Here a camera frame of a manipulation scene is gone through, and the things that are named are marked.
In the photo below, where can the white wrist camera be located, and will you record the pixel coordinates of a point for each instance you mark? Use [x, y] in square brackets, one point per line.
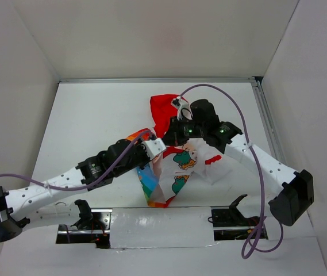
[154, 148]
[182, 107]

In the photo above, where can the rainbow white red kids jacket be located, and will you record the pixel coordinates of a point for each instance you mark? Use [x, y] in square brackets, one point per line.
[164, 177]

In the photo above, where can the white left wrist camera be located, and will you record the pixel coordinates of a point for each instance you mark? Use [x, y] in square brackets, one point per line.
[154, 148]

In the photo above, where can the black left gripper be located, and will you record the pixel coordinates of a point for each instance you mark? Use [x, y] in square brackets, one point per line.
[141, 147]

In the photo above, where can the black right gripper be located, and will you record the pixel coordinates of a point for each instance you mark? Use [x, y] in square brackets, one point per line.
[174, 135]

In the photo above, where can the silver taped front panel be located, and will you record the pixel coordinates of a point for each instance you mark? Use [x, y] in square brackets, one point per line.
[141, 228]

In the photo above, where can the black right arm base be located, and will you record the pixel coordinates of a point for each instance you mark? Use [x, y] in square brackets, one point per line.
[229, 223]

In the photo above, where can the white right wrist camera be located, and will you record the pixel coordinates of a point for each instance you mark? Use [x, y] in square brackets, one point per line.
[182, 107]

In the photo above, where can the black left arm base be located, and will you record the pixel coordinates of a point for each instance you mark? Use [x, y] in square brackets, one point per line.
[92, 226]

